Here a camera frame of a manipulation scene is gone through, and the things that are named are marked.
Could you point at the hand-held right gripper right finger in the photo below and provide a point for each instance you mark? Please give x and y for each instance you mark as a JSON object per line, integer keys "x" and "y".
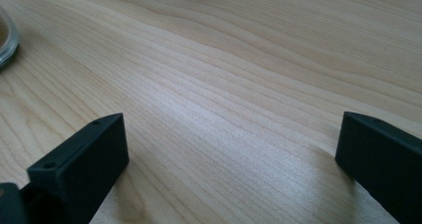
{"x": 384, "y": 157}

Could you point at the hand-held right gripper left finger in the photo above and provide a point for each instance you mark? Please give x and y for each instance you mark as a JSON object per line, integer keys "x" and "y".
{"x": 83, "y": 164}

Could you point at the white cylindrical cup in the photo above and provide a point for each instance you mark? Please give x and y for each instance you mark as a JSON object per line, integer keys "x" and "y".
{"x": 8, "y": 44}

